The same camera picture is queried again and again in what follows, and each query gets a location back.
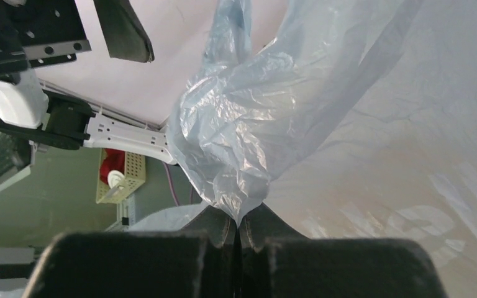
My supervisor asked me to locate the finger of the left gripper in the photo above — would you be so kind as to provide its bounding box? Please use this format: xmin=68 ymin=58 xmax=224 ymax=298
xmin=94 ymin=0 xmax=155 ymax=63

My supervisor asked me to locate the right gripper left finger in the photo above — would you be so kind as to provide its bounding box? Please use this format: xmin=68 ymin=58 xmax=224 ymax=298
xmin=24 ymin=207 xmax=236 ymax=297

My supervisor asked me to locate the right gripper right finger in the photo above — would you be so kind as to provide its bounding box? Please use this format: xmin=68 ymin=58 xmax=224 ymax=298
xmin=238 ymin=205 xmax=447 ymax=297

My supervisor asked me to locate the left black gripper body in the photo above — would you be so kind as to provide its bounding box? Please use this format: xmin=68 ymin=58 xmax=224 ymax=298
xmin=0 ymin=1 xmax=91 ymax=76

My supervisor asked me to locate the blue plastic trash bag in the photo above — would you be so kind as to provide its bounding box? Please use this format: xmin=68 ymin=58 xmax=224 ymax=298
xmin=165 ymin=0 xmax=477 ymax=298

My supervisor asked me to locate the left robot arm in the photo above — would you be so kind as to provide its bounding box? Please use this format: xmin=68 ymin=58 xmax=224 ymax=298
xmin=0 ymin=1 xmax=175 ymax=165

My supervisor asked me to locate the yellow perforated basket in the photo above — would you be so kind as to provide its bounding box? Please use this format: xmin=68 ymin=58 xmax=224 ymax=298
xmin=96 ymin=149 xmax=146 ymax=204

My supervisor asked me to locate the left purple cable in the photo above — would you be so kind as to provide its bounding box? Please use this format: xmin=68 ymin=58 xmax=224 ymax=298
xmin=162 ymin=161 xmax=181 ymax=207

